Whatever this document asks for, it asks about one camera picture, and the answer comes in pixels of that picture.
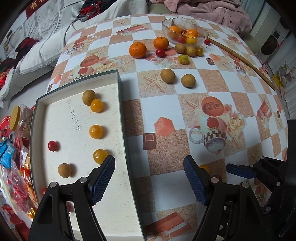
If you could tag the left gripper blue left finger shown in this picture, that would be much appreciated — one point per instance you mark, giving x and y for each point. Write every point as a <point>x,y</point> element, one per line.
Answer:
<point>99,178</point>

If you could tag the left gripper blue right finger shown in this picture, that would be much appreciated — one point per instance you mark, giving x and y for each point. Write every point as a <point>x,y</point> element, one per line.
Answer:
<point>198,179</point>

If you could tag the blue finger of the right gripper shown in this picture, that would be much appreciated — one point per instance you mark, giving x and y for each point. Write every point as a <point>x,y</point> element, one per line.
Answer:
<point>240,170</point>

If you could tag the yellow cherry tomato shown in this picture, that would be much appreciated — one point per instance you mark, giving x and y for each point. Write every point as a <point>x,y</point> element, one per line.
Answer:
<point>96,131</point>
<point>206,168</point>
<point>96,106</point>
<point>99,156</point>

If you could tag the lone longan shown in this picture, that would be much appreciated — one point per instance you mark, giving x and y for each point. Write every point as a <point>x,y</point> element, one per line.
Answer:
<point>64,170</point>

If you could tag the longan cluster top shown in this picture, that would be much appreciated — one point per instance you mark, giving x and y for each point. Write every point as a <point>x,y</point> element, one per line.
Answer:
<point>88,96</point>

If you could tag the longan cluster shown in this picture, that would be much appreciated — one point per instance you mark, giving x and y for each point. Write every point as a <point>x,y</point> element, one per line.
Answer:
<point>168,75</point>
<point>88,96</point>
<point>188,80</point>

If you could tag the white tray with green rim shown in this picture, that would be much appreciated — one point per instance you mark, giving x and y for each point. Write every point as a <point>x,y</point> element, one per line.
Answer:
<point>61,116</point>

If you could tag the blue snack packet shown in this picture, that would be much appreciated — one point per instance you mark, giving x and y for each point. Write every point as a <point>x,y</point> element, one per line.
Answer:
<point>8,154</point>

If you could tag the longan cluster right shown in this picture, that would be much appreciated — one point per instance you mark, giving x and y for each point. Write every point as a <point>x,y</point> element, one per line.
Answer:
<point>188,80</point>

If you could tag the yellow jar lid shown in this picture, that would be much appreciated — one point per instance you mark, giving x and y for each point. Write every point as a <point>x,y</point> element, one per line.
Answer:
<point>15,116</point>

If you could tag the longan cluster bottom left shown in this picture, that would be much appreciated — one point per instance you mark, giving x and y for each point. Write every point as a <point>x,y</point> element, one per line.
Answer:
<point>168,75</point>

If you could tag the long wooden stick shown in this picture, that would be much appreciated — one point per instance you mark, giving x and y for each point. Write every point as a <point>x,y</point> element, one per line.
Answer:
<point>245,61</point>

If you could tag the yellow-green cherry tomato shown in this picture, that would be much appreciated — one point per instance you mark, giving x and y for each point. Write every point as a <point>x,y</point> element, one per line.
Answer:
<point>183,59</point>

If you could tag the small orange tomato by bowl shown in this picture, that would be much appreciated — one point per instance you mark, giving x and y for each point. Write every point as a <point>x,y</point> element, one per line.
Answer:
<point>199,51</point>

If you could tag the longan beside bowl middle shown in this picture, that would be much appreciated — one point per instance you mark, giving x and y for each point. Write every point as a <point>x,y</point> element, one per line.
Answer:
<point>191,51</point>

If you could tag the longan beside bowl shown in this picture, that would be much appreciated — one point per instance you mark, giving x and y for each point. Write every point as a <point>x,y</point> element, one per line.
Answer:
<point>180,48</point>
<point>191,51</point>

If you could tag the longan beside bowl left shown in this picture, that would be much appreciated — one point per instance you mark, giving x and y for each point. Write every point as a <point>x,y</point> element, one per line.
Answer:
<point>180,48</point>

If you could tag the left mandarin orange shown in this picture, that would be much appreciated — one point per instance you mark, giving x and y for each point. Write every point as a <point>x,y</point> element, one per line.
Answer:
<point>137,50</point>

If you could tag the mandarin orange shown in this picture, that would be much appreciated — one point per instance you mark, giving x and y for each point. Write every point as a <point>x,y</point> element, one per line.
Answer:
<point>137,50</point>
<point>161,43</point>

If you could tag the red cherry tomato by stick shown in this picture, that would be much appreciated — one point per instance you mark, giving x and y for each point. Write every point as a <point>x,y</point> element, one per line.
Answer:
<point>207,42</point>

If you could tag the yellow tomato in bowl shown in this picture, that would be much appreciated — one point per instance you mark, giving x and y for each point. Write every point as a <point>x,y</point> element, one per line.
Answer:
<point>191,39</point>

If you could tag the red tomato in bowl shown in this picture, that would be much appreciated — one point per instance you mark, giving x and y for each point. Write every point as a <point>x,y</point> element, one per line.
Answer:
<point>181,39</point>

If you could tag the right mandarin orange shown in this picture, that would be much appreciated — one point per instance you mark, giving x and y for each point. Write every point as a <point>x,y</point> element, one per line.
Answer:
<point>161,43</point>

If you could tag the orange in bowl right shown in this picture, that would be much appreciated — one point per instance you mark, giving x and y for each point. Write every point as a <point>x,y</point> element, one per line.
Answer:
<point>192,33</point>

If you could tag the orange in bowl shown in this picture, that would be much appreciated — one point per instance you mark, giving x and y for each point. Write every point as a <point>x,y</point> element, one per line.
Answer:
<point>174,32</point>
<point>192,33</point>

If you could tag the orange in bowl left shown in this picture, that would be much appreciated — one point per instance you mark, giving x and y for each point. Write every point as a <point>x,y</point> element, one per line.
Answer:
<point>174,32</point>

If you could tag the white grey sofa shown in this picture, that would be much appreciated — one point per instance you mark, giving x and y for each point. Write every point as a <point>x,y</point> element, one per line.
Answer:
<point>52,25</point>

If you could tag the clear glass fruit bowl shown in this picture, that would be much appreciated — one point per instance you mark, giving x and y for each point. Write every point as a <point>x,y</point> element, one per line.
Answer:
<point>184,24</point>

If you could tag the pink blanket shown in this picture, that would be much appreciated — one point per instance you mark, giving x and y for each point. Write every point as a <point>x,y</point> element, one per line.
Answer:
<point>226,13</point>

